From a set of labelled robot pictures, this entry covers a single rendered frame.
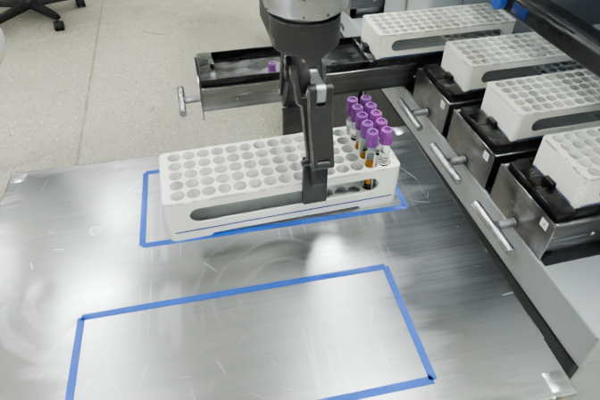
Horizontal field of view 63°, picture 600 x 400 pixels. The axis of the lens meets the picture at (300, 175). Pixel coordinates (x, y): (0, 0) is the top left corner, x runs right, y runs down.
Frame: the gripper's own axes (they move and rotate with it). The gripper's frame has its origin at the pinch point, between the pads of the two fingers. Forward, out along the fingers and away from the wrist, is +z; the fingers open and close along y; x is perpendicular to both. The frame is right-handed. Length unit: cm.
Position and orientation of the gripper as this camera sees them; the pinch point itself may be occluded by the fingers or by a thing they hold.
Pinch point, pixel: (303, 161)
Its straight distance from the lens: 64.0
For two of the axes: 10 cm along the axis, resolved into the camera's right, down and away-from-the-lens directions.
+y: 2.5, 6.3, -7.3
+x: 9.7, -1.6, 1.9
